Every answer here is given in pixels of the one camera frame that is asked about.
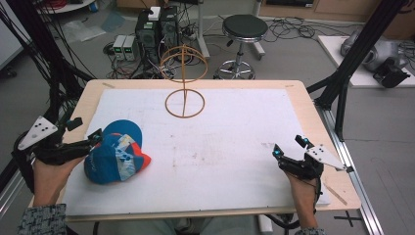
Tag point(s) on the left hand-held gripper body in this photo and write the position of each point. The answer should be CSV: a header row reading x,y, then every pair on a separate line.
x,y
37,133

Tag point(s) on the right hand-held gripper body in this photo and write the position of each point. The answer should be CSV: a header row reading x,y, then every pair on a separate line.
x,y
306,166

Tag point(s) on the blue baseball cap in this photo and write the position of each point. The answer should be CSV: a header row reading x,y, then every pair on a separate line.
x,y
114,156

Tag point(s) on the person's right hand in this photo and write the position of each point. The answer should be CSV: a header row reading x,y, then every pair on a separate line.
x,y
301,192

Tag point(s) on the person's left hand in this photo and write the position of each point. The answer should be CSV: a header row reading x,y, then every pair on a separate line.
x,y
50,179

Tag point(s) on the tape strip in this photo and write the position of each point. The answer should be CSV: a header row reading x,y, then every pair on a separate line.
x,y
335,195
108,85

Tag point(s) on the white table mat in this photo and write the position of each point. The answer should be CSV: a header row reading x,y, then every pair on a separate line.
x,y
221,156

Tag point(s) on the black floor tape cross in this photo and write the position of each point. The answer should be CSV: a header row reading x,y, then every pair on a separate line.
x,y
347,218

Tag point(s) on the small white power supply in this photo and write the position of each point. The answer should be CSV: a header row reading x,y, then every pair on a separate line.
x,y
129,48
118,47

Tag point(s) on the white floor platform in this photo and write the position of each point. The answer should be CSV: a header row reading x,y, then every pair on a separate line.
x,y
359,70

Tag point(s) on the clear plastic sheet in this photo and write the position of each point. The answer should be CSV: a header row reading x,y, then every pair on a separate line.
x,y
83,31

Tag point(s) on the person's legs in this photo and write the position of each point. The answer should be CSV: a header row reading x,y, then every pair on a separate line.
x,y
221,228

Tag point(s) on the black device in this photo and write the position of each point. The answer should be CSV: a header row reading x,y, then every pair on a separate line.
x,y
390,75

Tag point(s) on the grey machine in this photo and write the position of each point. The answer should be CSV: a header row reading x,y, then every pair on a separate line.
x,y
375,52

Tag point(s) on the black computer tower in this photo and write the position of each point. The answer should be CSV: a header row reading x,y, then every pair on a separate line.
x,y
147,34
169,27

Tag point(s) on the black round stool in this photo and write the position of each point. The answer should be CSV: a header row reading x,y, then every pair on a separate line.
x,y
244,27

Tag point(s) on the white box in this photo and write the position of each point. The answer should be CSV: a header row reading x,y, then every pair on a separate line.
x,y
154,13

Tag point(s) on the aluminium rail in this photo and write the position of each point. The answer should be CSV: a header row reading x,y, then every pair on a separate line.
x,y
354,169

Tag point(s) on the black metal frame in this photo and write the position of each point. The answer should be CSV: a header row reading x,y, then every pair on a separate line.
x,y
359,55
32,49

